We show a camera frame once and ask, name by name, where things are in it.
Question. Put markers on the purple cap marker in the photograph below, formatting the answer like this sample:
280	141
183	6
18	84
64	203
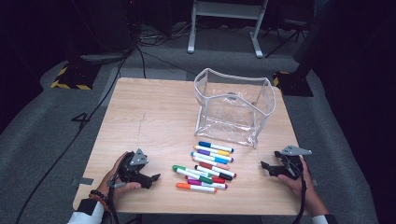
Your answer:
214	155

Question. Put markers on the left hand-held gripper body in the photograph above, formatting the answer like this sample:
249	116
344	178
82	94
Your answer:
134	171

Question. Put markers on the pink cap marker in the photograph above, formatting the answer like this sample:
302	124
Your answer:
207	162

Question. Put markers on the person's right hand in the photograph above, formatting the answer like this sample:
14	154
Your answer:
306	183

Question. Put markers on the black cap marker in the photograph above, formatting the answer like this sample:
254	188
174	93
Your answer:
211	171

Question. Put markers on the dark equipment stand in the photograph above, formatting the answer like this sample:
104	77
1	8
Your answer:
106	28

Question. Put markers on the yellow black striped stand base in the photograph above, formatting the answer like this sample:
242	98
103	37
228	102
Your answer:
74	77
292	85

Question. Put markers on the white metal stand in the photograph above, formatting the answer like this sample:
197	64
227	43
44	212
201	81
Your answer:
225	9

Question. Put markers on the clear plastic pouch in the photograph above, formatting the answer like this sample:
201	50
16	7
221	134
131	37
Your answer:
230	123

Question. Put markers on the yellow cap marker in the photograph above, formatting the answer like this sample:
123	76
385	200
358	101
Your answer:
208	149

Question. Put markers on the magenta cap marker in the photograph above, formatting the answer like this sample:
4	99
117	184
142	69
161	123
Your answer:
208	184

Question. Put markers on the black tripod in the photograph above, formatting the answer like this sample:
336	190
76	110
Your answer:
295	26

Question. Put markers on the person's left hand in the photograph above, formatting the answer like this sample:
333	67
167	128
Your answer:
110	183

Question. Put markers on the bright red cap marker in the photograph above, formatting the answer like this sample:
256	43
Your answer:
218	180

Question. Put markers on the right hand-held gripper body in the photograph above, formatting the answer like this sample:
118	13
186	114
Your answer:
294	165

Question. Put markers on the dark blue cap marker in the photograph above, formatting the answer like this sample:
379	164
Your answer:
214	146

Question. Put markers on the light blue cap marker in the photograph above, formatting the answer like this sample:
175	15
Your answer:
205	157

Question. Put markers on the dark green cap marker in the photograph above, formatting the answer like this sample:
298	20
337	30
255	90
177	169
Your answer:
193	175

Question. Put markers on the grey tape strip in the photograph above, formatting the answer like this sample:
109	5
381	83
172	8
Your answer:
82	181
315	183

